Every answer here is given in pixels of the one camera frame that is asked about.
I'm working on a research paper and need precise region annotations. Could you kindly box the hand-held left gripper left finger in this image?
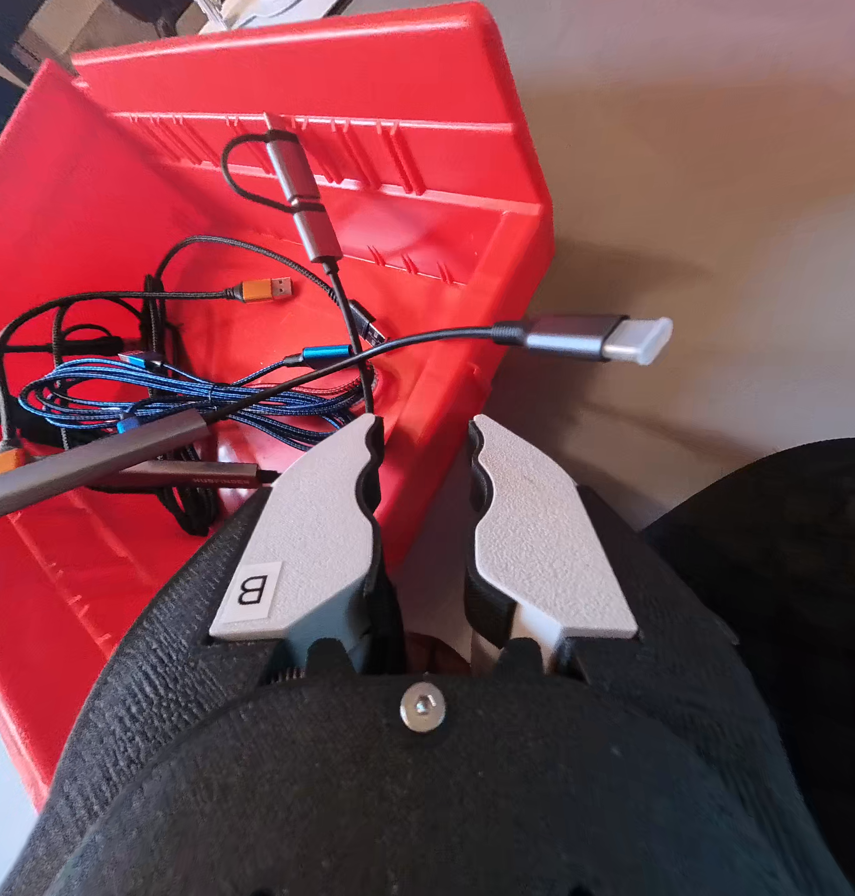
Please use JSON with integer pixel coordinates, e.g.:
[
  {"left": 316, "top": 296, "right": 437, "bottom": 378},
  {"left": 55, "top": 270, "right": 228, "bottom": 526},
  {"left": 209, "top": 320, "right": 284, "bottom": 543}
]
[{"left": 209, "top": 413, "right": 402, "bottom": 674}]

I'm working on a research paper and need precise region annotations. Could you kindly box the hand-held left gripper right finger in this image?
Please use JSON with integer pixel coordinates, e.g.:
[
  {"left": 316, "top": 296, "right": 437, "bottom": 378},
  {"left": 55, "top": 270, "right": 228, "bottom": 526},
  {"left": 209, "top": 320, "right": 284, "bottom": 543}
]
[{"left": 466, "top": 414, "right": 640, "bottom": 673}]

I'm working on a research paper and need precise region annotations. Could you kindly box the black cable with teal plug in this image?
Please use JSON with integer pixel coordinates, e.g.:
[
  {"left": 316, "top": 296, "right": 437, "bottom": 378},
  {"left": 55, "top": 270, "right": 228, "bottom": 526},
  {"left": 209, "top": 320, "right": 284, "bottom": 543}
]
[{"left": 284, "top": 342, "right": 353, "bottom": 369}]

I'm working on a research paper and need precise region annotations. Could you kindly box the thin black hub cable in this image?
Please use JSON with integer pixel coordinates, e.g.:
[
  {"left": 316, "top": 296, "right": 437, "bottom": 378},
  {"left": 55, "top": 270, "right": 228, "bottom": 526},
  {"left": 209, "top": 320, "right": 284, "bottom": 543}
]
[{"left": 202, "top": 315, "right": 675, "bottom": 427}]

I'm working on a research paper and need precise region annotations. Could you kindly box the long grey usb hub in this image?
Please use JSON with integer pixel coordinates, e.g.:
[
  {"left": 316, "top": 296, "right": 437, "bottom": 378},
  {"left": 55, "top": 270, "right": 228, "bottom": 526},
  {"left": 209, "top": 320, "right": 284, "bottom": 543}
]
[{"left": 0, "top": 409, "right": 213, "bottom": 526}]

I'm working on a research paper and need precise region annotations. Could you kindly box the red plastic cable bin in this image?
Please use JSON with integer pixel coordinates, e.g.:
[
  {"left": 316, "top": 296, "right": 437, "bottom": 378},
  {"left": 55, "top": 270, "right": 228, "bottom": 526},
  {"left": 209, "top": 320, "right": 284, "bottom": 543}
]
[{"left": 0, "top": 0, "right": 556, "bottom": 813}]

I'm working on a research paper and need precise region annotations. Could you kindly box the slim dark usb hub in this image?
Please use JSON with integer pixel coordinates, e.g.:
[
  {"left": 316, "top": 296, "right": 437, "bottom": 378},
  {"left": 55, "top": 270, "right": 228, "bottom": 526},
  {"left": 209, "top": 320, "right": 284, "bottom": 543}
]
[{"left": 98, "top": 458, "right": 281, "bottom": 492}]

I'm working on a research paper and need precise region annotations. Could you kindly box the black cloth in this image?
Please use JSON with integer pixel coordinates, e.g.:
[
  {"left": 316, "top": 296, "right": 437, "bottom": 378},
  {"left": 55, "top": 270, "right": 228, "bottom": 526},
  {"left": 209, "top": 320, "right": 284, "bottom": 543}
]
[{"left": 641, "top": 437, "right": 855, "bottom": 896}]

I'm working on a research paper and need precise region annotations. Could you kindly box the cardboard box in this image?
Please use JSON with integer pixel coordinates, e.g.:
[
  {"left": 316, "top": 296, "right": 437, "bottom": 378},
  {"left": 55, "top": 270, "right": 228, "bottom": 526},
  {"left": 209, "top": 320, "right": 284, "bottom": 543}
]
[{"left": 11, "top": 0, "right": 155, "bottom": 67}]

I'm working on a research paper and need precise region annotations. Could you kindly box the black coiled cable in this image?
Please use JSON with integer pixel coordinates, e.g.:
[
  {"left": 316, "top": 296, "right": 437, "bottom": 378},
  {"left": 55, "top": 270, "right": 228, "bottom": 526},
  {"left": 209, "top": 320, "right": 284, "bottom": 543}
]
[{"left": 0, "top": 297, "right": 222, "bottom": 539}]

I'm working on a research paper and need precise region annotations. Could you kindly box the blue braided cable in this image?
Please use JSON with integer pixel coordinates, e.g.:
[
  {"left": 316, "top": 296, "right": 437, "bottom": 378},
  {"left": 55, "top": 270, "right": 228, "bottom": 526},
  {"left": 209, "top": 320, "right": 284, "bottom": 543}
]
[{"left": 18, "top": 350, "right": 362, "bottom": 452}]

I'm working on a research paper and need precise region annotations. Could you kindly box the black braided usb cable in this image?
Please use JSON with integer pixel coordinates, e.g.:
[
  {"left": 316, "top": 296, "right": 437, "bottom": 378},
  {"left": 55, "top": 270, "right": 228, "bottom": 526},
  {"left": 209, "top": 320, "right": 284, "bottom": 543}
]
[{"left": 151, "top": 234, "right": 388, "bottom": 347}]

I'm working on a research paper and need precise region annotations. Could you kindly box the black cable with orange plugs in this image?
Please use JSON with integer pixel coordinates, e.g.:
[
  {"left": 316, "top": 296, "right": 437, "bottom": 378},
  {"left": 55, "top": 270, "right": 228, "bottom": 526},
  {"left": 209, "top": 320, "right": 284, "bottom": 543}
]
[{"left": 0, "top": 276, "right": 295, "bottom": 484}]

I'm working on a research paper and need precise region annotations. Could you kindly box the grey usb adapter with cable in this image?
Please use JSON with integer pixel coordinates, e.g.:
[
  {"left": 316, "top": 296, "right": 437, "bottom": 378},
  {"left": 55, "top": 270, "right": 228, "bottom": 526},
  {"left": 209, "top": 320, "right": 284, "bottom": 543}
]
[{"left": 221, "top": 112, "right": 379, "bottom": 421}]

